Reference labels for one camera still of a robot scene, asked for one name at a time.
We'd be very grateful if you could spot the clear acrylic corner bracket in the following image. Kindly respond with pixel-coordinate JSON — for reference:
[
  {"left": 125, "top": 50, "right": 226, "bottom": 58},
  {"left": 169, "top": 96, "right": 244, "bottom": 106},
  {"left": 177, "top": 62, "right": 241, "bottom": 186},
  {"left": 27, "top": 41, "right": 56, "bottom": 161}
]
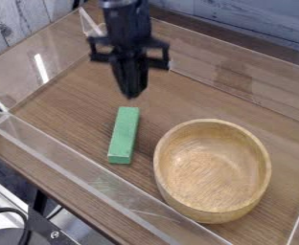
[{"left": 79, "top": 8, "right": 107, "bottom": 37}]

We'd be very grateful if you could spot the green rectangular block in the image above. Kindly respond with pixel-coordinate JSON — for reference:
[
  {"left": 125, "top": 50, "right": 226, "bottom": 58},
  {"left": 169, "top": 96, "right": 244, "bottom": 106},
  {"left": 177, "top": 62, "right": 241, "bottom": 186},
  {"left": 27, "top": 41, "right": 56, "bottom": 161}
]
[{"left": 107, "top": 107, "right": 139, "bottom": 165}]

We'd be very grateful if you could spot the clear acrylic tray wall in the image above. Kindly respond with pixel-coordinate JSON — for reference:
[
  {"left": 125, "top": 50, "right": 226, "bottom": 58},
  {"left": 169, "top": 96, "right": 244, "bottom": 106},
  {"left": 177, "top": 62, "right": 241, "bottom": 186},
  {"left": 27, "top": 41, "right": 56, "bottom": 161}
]
[{"left": 0, "top": 10, "right": 299, "bottom": 245}]

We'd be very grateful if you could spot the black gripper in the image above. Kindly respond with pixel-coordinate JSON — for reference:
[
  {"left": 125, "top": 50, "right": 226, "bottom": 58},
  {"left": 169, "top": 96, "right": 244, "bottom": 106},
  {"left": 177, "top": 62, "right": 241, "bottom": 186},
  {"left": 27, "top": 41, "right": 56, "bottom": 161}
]
[{"left": 89, "top": 0, "right": 170, "bottom": 99}]

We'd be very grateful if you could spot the black cable on floor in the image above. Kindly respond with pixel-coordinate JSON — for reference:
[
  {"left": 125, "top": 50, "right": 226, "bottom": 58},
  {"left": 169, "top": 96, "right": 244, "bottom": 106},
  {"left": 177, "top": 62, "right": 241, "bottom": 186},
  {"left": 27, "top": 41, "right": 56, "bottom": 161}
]
[{"left": 0, "top": 207, "right": 35, "bottom": 245}]

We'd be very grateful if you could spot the black metal table leg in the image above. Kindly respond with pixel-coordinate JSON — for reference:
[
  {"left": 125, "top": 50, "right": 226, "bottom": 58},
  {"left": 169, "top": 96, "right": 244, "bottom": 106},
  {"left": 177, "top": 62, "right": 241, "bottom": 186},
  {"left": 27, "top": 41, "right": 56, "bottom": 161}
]
[{"left": 34, "top": 190, "right": 48, "bottom": 214}]

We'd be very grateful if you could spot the brown wooden bowl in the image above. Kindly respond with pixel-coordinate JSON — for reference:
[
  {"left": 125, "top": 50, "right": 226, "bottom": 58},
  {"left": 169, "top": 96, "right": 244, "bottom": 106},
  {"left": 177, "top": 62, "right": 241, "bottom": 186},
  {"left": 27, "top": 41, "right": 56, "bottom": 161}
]
[{"left": 154, "top": 119, "right": 273, "bottom": 224}]

